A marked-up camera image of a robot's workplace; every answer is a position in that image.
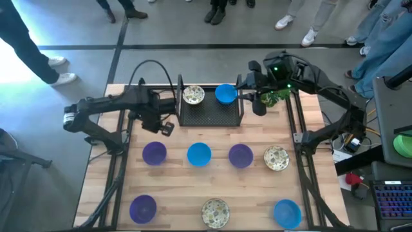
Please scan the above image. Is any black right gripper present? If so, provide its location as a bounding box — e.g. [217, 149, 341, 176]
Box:
[236, 60, 271, 117]

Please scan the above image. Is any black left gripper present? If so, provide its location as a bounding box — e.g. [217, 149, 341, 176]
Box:
[141, 98, 177, 138]

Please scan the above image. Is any blue plastic mini bowl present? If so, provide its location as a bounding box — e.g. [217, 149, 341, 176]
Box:
[273, 198, 303, 230]
[186, 142, 212, 168]
[214, 83, 239, 105]

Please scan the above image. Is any purple plastic mini bowl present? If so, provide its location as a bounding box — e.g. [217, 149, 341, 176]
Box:
[129, 194, 158, 225]
[142, 140, 168, 166]
[228, 143, 254, 169]

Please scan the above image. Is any yellow bowl with speckled inside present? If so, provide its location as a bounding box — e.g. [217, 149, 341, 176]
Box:
[182, 84, 205, 106]
[201, 197, 231, 229]
[263, 145, 290, 171]

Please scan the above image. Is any green artificial leafy plant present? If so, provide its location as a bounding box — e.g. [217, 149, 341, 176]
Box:
[261, 88, 292, 108]

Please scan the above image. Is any black mesh rack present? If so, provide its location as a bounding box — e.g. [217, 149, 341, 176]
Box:
[175, 73, 245, 127]

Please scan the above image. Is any person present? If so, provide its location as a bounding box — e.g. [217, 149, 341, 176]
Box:
[95, 0, 149, 24]
[344, 19, 412, 99]
[228, 0, 257, 9]
[344, 0, 412, 57]
[203, 0, 228, 26]
[274, 0, 339, 48]
[0, 0, 78, 88]

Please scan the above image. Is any white paper sheet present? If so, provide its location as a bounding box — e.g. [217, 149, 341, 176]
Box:
[331, 148, 353, 164]
[337, 173, 355, 191]

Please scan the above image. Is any black stand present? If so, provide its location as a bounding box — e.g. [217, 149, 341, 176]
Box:
[0, 128, 53, 232]

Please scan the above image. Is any black bar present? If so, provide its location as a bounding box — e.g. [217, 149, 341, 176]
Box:
[333, 144, 386, 177]

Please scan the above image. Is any small red object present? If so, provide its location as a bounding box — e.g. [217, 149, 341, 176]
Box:
[344, 172, 363, 186]

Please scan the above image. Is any dark grey equipment panel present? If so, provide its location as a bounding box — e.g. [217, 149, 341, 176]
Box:
[372, 76, 412, 168]

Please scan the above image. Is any small black device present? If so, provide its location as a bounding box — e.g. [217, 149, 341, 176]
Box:
[351, 184, 370, 200]

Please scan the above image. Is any thick black pole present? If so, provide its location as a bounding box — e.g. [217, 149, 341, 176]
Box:
[384, 64, 412, 90]

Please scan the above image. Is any green round disc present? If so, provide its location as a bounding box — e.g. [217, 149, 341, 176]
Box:
[392, 130, 412, 159]

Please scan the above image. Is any laptop with backlit keyboard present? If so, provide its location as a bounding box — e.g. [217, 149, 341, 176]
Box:
[369, 160, 412, 232]

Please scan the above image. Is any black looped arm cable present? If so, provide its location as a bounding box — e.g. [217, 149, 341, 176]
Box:
[126, 59, 178, 102]

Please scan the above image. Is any black metal frame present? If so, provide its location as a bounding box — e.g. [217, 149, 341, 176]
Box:
[73, 77, 353, 232]

